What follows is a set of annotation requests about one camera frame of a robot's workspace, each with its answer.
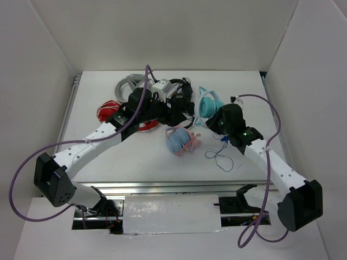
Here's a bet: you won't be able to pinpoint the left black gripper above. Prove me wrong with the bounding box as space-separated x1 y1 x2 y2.
137 92 186 127

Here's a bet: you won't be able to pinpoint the blue headphone cable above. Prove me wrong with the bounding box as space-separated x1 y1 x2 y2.
204 133 234 172

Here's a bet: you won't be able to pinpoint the teal cat ear headphones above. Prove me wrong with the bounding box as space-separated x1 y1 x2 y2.
194 87 224 128

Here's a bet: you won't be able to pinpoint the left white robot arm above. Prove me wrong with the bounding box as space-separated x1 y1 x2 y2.
34 88 186 216

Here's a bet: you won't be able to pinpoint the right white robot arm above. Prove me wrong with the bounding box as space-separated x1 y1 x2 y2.
206 103 323 232

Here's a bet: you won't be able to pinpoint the black headphones lower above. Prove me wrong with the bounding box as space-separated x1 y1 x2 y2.
168 101 195 129

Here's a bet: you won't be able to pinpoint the black headphones upper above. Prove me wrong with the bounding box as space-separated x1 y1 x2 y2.
166 77 195 116

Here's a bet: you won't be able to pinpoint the red black headphones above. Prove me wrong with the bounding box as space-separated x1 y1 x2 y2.
138 120 159 133

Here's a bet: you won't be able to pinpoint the blue pink cat headphones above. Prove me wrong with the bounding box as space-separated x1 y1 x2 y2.
165 125 201 157

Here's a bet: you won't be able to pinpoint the white grey headphones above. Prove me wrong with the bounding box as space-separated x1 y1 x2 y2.
114 74 145 104

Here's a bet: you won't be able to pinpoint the folded red headphones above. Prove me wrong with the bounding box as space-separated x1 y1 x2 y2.
97 100 121 122

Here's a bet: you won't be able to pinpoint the white foil covered plate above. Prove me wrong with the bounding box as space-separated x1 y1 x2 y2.
123 194 222 235

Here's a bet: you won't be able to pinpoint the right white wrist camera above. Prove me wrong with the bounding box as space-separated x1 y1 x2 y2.
230 96 243 107

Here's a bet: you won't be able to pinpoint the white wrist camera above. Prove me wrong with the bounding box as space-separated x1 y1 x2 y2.
230 96 243 107
151 79 172 102

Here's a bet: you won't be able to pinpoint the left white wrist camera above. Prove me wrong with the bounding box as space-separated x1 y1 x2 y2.
151 79 172 102

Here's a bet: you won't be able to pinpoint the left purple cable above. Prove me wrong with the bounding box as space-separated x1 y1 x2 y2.
9 64 158 223

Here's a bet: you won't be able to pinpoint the aluminium rail frame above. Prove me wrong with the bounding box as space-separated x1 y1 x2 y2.
40 180 272 217

